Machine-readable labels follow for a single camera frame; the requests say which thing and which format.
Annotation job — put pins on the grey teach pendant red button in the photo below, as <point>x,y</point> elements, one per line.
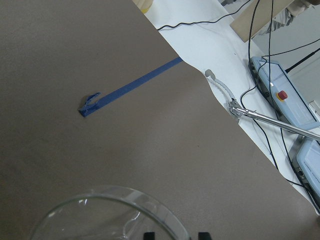
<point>277,88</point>

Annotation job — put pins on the metal reacher grabber tool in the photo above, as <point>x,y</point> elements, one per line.
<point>238,111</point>

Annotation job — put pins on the brown cardboard piece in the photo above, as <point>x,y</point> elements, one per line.
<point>256,16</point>

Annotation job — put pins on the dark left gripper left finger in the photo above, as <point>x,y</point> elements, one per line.
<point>149,236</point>

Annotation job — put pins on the clear glass cup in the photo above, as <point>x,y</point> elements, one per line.
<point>109,212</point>

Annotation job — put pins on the blue tape strip torn end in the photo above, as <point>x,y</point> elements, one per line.
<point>88,107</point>

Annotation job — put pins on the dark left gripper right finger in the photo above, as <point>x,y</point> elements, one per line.
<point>204,236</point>

